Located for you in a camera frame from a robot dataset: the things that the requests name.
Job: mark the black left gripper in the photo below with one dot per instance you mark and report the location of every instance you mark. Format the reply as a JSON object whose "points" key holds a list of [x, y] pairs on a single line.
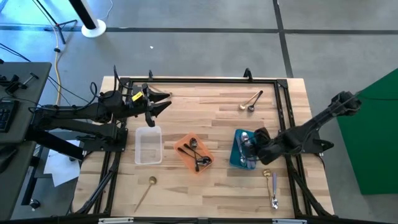
{"points": [[141, 109]]}

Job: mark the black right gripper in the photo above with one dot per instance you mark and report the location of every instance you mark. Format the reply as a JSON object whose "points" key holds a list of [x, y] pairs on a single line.
{"points": [[265, 146]]}

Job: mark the teal plastic bin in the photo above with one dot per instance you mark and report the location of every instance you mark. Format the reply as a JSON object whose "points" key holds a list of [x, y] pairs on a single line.
{"points": [[234, 155]]}

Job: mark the orange plastic bin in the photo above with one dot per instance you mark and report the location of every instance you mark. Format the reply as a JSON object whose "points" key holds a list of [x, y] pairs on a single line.
{"points": [[202, 148]]}

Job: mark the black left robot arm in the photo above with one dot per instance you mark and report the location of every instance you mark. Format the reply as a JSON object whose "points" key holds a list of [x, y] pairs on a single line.
{"points": [[77, 112]]}

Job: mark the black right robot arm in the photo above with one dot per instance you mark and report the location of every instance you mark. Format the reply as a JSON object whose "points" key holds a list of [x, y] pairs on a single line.
{"points": [[323, 116]]}

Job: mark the thin gold spoon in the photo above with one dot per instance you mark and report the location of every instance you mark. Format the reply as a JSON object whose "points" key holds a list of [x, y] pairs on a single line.
{"points": [[170, 93]]}

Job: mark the yellow tag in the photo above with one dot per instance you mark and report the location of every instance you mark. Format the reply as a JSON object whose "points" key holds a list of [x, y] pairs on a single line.
{"points": [[137, 96]]}

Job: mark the clear plastic bin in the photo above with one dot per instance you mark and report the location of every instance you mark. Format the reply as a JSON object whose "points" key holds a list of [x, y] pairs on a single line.
{"points": [[148, 146]]}

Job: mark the long gold spoon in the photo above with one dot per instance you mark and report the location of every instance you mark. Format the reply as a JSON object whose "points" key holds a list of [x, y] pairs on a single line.
{"points": [[152, 180]]}

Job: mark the black pole with white base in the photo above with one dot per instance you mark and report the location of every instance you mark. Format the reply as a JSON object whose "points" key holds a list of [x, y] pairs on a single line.
{"points": [[93, 31]]}

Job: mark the white papers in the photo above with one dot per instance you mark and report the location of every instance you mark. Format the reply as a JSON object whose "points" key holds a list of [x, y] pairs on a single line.
{"points": [[60, 168]]}

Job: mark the green board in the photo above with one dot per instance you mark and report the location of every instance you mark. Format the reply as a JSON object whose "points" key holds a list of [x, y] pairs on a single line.
{"points": [[373, 140]]}

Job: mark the black tripod stand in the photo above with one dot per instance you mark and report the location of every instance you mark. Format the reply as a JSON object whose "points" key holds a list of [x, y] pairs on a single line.
{"points": [[58, 24]]}

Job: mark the grey desk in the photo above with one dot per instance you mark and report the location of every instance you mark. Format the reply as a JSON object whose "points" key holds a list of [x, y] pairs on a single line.
{"points": [[26, 99]]}

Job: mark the black desk clamp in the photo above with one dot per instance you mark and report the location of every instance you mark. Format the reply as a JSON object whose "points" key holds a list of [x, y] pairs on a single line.
{"points": [[14, 85]]}

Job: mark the black keyboard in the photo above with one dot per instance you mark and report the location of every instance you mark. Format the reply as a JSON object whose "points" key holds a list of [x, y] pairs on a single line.
{"points": [[6, 115]]}

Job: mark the black caster wheel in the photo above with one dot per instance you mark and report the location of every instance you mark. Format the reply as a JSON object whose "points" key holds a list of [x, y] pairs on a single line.
{"points": [[35, 203]]}

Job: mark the black frame clamp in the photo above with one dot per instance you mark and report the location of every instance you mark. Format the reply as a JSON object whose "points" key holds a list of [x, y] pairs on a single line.
{"points": [[248, 74], [150, 74]]}

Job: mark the black aluminium table frame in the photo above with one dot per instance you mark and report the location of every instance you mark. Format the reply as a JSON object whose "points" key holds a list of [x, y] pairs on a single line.
{"points": [[202, 81]]}

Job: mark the white metal bracket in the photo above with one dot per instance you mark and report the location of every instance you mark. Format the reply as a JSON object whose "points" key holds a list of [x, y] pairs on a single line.
{"points": [[115, 220], [289, 221]]}

